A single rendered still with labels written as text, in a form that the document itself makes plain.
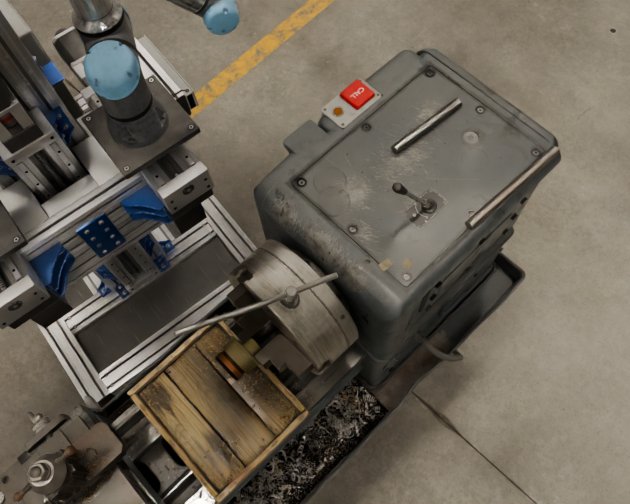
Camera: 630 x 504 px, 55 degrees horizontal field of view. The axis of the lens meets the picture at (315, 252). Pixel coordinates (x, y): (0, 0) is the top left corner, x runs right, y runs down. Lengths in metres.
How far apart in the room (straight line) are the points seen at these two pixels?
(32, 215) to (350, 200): 0.83
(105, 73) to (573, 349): 2.02
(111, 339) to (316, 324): 1.31
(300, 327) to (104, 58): 0.73
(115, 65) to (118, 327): 1.26
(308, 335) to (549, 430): 1.48
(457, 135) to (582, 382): 1.46
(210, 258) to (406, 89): 1.25
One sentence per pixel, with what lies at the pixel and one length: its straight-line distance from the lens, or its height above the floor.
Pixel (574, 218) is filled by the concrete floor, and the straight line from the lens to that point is 2.90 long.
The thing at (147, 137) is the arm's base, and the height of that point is 1.19.
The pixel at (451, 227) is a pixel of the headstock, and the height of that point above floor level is 1.26.
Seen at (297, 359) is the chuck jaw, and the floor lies 1.11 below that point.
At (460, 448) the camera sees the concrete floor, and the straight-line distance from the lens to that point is 2.48.
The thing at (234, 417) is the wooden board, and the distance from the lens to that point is 1.58.
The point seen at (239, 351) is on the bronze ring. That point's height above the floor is 1.12.
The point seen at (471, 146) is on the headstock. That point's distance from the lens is 1.43.
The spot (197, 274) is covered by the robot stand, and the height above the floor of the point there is 0.21.
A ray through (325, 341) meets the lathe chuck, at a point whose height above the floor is 1.17.
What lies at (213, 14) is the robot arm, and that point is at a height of 1.49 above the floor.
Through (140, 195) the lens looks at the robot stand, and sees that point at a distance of 1.68.
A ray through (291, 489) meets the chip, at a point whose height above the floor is 0.58.
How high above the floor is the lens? 2.43
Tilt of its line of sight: 67 degrees down
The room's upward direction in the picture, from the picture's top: 6 degrees counter-clockwise
